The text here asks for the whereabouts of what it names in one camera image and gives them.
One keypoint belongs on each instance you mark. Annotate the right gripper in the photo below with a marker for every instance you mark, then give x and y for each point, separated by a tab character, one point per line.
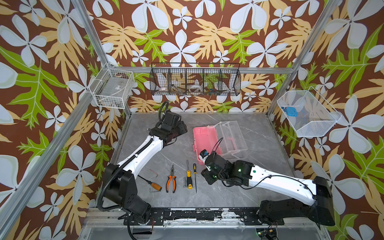
211	163

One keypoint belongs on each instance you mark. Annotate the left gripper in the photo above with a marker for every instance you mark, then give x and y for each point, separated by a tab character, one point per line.
182	125

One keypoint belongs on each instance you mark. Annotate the pink plastic tool box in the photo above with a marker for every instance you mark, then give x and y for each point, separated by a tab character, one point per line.
225	138

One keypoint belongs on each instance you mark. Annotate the thin black yellow screwdriver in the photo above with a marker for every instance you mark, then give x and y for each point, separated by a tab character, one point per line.
195	173

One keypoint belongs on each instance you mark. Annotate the yellow black nut driver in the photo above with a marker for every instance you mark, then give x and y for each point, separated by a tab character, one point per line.
189	177

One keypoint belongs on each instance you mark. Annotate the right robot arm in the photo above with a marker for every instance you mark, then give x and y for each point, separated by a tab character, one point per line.
306	198

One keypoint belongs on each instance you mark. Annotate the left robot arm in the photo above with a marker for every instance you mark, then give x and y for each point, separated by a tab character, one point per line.
119	190

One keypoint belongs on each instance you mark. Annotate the blue object in basket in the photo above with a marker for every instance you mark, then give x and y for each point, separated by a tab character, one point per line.
291	112

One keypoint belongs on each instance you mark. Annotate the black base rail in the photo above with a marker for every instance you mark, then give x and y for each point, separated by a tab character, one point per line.
162	217

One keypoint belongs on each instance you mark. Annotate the black wire basket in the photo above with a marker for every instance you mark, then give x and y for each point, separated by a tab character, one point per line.
210	79

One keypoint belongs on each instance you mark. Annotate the orange handled pliers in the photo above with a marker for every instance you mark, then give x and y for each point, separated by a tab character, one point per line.
171	180

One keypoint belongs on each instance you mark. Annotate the orange handled screwdriver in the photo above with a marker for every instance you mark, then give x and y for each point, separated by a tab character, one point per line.
152	184

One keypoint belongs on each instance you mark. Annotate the white wire basket left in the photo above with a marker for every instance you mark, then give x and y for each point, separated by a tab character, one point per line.
111	88

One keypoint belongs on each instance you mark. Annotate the white wire basket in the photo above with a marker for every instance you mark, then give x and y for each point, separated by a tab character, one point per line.
111	88
316	116

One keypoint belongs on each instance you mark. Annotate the white wire basket right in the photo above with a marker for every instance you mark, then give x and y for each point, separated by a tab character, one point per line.
316	116

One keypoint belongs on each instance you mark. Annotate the aluminium frame post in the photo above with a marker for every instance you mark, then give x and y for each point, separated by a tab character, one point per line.
95	41

